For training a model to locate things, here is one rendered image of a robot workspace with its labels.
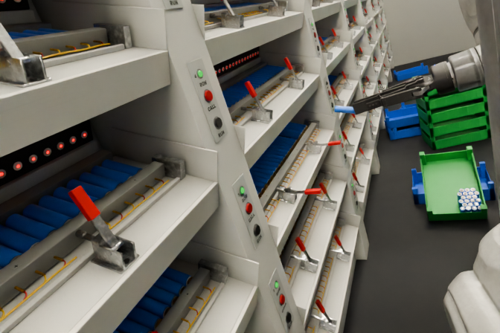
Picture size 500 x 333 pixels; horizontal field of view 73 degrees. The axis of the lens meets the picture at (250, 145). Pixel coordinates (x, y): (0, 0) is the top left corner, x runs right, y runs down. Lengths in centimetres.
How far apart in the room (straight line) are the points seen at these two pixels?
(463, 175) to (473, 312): 120
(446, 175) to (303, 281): 101
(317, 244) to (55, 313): 71
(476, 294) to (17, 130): 53
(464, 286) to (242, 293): 31
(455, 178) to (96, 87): 152
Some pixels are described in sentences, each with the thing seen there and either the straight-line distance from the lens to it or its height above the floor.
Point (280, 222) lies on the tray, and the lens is 72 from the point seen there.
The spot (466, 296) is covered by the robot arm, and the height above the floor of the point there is 53.
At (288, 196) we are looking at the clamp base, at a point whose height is 56.
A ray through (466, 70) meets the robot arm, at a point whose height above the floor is 69.
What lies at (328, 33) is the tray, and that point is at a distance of 181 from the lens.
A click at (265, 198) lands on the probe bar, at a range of 74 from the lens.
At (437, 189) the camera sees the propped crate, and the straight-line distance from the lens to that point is 167.
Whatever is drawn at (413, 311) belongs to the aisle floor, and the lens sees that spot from 125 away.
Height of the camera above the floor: 91
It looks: 17 degrees down
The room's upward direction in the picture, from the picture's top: 19 degrees counter-clockwise
